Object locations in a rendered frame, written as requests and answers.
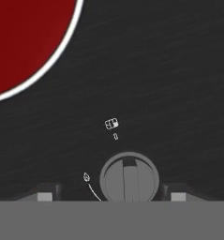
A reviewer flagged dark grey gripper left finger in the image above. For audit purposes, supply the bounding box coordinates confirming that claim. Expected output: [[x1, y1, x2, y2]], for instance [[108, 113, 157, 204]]
[[17, 182, 64, 203]]

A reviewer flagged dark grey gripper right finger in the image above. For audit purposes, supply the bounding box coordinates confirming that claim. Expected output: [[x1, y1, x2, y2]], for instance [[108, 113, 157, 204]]
[[160, 182, 211, 203]]

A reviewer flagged grey round stove knob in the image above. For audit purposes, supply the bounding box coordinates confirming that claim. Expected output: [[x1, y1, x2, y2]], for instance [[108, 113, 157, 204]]
[[99, 151, 160, 203]]

